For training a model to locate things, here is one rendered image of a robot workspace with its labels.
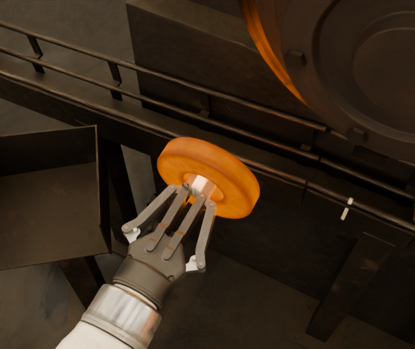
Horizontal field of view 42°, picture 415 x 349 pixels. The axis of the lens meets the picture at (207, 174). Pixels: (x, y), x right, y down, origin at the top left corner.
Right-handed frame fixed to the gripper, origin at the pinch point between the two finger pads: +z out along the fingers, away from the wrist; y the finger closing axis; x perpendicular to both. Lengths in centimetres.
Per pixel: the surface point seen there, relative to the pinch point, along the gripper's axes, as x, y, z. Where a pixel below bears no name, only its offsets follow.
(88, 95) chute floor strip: -24.0, -38.3, 17.8
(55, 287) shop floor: -84, -45, -12
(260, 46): 13.7, 1.3, 13.7
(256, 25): 17.1, 0.4, 13.9
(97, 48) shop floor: -88, -87, 74
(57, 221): -23.8, -27.0, -9.7
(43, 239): -23.8, -27.3, -13.9
